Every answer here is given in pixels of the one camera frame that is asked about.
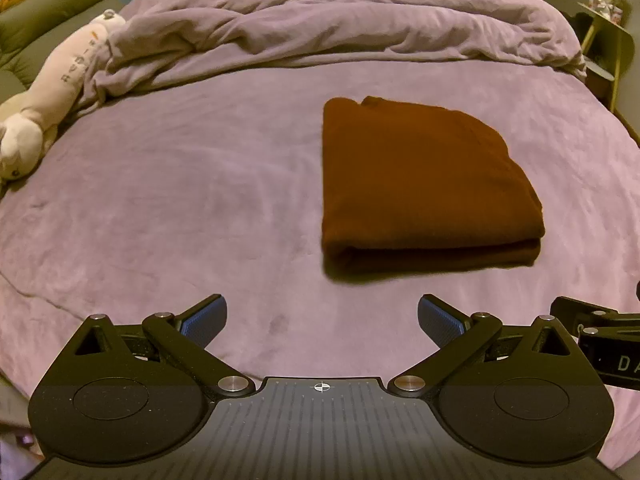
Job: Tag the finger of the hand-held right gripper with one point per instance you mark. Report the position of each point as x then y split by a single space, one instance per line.
580 307

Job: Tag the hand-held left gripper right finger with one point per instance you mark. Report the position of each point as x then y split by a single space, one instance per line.
440 322

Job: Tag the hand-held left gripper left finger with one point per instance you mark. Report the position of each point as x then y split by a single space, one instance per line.
205 322

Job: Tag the rust brown shirt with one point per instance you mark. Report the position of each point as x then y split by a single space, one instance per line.
415 185

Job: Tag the purple bed sheet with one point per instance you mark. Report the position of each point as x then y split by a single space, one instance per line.
175 200

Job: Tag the yellow side table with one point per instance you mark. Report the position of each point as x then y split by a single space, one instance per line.
612 40

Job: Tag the cream plush toy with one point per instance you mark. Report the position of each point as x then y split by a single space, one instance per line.
55 90

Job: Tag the purple duvet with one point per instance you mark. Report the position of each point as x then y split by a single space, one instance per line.
350 20

